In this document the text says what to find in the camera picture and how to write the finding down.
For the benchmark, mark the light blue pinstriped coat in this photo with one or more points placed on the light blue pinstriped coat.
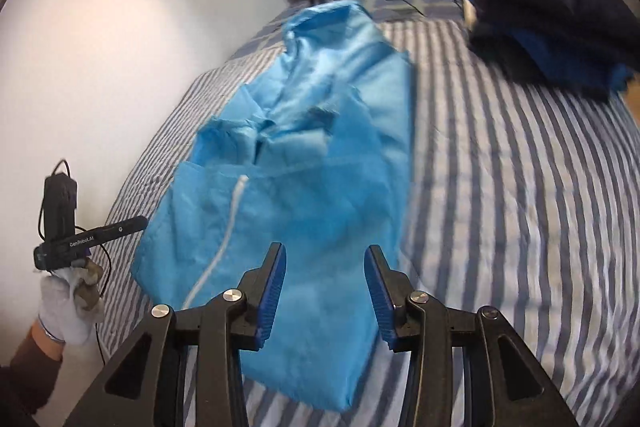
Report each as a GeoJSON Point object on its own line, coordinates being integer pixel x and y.
{"type": "Point", "coordinates": [310, 187]}

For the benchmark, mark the dark blue folded garment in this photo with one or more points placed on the dark blue folded garment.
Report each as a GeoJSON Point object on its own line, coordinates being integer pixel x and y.
{"type": "Point", "coordinates": [565, 57]}

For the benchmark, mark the person's left forearm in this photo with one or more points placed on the person's left forearm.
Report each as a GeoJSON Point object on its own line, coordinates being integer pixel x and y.
{"type": "Point", "coordinates": [30, 367]}

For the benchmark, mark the black folded clothes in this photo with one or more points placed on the black folded clothes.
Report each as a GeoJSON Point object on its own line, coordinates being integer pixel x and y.
{"type": "Point", "coordinates": [550, 2]}

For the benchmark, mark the person's left hand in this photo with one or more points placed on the person's left hand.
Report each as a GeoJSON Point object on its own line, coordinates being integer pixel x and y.
{"type": "Point", "coordinates": [62, 312]}

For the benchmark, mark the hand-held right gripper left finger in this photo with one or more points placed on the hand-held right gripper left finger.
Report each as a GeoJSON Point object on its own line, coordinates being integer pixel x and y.
{"type": "Point", "coordinates": [272, 302]}

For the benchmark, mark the blue patterned bed sheet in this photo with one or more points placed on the blue patterned bed sheet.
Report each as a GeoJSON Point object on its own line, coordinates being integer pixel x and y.
{"type": "Point", "coordinates": [420, 2]}

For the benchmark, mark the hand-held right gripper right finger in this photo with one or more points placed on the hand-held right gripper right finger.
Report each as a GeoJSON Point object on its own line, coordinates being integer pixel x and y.
{"type": "Point", "coordinates": [380, 307]}

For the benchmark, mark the blue white striped blanket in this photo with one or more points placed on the blue white striped blanket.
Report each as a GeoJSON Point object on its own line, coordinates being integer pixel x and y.
{"type": "Point", "coordinates": [500, 207]}

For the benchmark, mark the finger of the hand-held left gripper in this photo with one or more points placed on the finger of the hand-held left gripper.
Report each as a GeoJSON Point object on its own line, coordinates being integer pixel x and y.
{"type": "Point", "coordinates": [125, 225]}

